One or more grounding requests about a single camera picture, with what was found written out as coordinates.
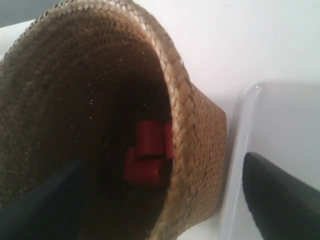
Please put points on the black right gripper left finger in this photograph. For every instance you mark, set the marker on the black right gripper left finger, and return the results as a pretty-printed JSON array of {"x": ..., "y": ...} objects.
[{"x": 54, "y": 210}]

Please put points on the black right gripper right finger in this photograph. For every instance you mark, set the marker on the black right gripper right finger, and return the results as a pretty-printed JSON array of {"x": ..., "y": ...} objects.
[{"x": 282, "y": 206}]

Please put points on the red cylinder large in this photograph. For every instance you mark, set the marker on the red cylinder large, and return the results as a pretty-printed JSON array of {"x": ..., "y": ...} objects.
[
  {"x": 142, "y": 172},
  {"x": 149, "y": 139}
]

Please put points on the brown woven basket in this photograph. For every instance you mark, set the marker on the brown woven basket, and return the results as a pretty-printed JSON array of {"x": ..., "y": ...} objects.
[{"x": 73, "y": 87}]

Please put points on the red cylinder thin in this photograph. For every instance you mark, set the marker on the red cylinder thin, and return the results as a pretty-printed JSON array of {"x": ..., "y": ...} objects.
[{"x": 168, "y": 140}]

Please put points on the white plastic tray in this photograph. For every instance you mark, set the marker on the white plastic tray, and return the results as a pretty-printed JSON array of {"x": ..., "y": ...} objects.
[{"x": 280, "y": 122}]

